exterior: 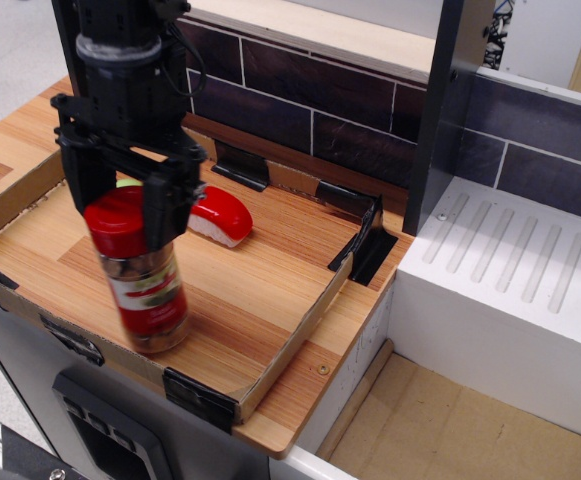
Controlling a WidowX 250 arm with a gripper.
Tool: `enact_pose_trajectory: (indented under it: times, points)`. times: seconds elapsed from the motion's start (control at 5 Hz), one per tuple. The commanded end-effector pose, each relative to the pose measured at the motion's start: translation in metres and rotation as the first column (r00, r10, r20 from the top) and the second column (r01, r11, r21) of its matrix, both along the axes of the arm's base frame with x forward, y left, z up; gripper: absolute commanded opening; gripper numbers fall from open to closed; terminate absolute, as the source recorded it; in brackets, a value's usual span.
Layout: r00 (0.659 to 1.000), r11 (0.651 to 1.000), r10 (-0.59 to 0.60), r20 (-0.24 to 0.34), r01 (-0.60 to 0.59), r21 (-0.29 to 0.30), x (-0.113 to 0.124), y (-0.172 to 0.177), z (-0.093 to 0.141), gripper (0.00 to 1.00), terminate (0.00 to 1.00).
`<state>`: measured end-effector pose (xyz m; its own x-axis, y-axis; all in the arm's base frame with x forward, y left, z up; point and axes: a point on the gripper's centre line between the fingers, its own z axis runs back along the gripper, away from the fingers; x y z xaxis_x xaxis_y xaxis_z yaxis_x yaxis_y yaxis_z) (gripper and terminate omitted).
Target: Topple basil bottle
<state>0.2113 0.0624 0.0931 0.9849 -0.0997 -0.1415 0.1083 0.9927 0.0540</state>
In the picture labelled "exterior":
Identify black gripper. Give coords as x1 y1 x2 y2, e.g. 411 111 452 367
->
51 49 205 250

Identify red-lidded basil spice bottle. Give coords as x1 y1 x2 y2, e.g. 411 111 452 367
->
84 186 189 354

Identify cardboard fence with black tape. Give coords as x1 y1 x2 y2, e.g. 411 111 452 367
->
0 122 411 451

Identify green toy ball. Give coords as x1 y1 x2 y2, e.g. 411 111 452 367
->
116 178 143 188

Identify red and white toy sushi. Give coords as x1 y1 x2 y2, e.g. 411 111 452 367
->
188 186 253 248

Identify white ribbed drainboard counter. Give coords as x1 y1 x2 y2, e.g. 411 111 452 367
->
388 178 581 434

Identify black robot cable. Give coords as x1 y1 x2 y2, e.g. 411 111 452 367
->
162 19 207 101

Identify dark grey vertical post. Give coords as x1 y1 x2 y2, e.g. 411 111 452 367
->
403 0 494 236

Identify tangled cables in background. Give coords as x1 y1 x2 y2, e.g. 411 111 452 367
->
481 0 514 71

